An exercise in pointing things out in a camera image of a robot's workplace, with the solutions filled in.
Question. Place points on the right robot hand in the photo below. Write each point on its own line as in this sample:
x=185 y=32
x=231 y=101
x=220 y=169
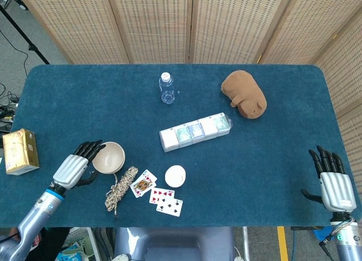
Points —
x=338 y=191

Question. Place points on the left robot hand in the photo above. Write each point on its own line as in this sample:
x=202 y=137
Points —
x=69 y=171

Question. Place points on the beige bowl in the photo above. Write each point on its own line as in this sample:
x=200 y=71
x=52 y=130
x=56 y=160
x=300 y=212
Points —
x=118 y=170
x=108 y=159

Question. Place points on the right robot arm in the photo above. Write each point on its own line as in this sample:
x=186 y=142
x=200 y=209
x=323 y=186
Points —
x=349 y=241

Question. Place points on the gold paper box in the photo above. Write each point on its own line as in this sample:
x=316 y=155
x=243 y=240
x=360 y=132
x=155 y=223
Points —
x=19 y=152

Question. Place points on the white plastic basket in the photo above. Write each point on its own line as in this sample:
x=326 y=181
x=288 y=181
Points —
x=82 y=244

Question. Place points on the jack of hearts card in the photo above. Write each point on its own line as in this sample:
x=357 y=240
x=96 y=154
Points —
x=141 y=186

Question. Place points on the six of hearts card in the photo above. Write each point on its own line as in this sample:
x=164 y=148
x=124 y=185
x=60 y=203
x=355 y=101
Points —
x=161 y=194

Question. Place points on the blue velvet table cloth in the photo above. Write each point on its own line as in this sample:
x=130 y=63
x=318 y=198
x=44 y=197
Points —
x=240 y=173

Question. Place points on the white round lid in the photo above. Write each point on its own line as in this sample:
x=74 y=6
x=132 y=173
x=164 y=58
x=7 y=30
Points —
x=175 y=176

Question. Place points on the five of spades card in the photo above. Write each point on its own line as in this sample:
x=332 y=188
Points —
x=169 y=207

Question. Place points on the clear plastic water bottle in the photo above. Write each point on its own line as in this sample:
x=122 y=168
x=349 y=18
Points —
x=166 y=88

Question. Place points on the grey robot torso base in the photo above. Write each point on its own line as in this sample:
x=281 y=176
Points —
x=175 y=244

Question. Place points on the wrapped pocket tissue pack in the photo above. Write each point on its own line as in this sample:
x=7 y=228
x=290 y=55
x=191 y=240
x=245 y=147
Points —
x=195 y=132

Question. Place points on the brown capybara plush toy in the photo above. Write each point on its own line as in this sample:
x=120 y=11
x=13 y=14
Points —
x=246 y=94

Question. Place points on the black tripod stand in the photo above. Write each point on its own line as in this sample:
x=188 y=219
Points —
x=25 y=40

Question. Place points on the woven wooden folding screen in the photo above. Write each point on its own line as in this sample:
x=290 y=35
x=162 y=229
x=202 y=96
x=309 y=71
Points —
x=155 y=26

